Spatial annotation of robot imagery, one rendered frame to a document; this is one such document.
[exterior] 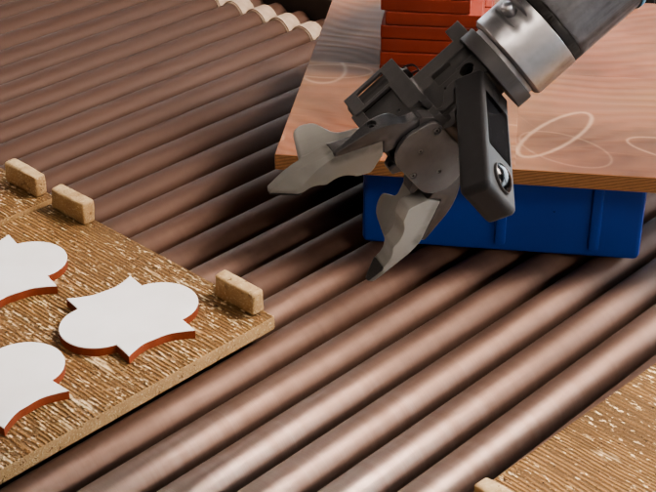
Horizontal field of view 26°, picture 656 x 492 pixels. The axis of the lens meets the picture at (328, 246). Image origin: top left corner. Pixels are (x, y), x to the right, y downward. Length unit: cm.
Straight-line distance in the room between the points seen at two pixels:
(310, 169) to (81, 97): 90
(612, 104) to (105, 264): 59
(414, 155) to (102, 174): 70
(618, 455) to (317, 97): 58
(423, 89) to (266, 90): 82
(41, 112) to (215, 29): 36
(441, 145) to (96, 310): 46
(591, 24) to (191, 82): 96
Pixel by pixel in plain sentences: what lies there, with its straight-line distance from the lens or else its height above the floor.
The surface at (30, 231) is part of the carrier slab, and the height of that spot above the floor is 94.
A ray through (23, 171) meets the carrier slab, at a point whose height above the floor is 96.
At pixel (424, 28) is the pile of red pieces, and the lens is 164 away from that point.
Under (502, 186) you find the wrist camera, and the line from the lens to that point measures 105.
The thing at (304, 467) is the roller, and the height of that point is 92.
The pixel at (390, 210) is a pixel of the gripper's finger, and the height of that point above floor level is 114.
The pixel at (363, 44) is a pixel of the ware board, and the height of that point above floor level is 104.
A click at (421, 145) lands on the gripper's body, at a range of 110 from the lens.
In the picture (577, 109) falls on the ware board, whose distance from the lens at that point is 161.
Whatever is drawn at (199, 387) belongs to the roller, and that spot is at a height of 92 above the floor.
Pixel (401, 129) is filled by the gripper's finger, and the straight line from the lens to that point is 108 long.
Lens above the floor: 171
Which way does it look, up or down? 30 degrees down
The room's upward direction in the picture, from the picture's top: straight up
